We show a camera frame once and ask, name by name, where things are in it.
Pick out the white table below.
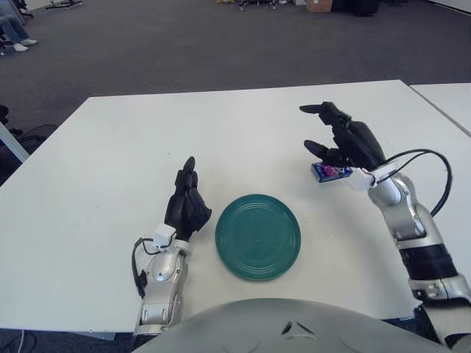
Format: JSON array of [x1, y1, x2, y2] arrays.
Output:
[[408, 83, 471, 139]]

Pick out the seated person in jeans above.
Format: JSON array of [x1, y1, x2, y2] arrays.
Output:
[[0, 14, 38, 52]]

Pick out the green round plate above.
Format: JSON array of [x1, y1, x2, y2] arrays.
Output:
[[214, 194, 302, 283]]

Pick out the grey robot torso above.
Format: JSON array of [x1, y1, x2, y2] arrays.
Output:
[[130, 297, 471, 353]]

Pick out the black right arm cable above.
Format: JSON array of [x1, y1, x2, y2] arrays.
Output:
[[371, 148, 453, 217]]

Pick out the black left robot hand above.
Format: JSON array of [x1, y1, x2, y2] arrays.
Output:
[[163, 156, 213, 243]]

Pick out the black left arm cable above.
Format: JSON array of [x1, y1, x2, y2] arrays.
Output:
[[131, 237, 163, 299]]

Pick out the brown cardboard box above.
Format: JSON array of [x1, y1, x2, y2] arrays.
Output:
[[306, 0, 334, 14]]

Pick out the white table leg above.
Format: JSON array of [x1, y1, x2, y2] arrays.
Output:
[[0, 121, 30, 163]]

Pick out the wheeled cart bases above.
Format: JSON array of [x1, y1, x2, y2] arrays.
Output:
[[216, 0, 306, 11]]

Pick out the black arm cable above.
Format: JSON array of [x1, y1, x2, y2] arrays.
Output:
[[131, 237, 163, 299], [371, 148, 453, 217]]

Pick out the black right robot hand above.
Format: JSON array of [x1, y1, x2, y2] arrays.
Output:
[[299, 101, 387, 172]]

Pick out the black chair wheel base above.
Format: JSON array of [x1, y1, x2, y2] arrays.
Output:
[[46, 0, 84, 10]]

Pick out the black bag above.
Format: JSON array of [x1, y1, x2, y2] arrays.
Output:
[[355, 0, 380, 18]]

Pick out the blue purple gum pack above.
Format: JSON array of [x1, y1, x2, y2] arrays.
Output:
[[311, 161, 354, 186]]

